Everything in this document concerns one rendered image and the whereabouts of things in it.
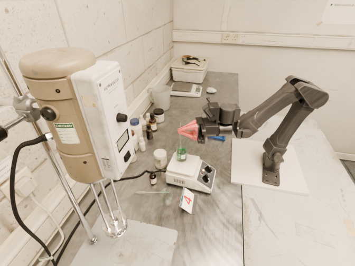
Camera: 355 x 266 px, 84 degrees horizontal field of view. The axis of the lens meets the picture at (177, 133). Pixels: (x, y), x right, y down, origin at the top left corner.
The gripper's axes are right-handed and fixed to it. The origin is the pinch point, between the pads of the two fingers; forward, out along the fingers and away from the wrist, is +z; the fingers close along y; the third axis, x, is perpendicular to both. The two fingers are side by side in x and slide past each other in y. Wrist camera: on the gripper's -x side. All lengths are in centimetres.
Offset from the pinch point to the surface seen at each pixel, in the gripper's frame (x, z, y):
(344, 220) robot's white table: 27, -59, 24
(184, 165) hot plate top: 16.0, -1.2, 2.7
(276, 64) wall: 17, -98, -125
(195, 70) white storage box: 13, -18, -109
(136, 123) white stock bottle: 11.8, 22.1, -25.4
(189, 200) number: 23.3, -2.3, 14.8
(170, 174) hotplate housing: 18.1, 4.8, 5.4
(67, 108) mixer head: -31, 17, 36
